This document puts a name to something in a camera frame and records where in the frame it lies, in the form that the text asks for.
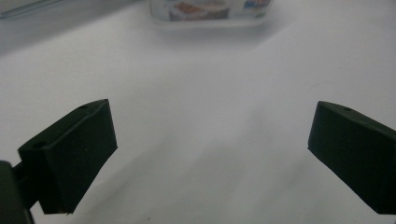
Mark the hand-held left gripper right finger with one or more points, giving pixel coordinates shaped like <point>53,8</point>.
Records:
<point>355,149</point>

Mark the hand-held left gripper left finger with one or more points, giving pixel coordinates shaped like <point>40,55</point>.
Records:
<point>65,155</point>

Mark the clear printed plastic container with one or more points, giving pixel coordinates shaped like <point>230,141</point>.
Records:
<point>208,11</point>

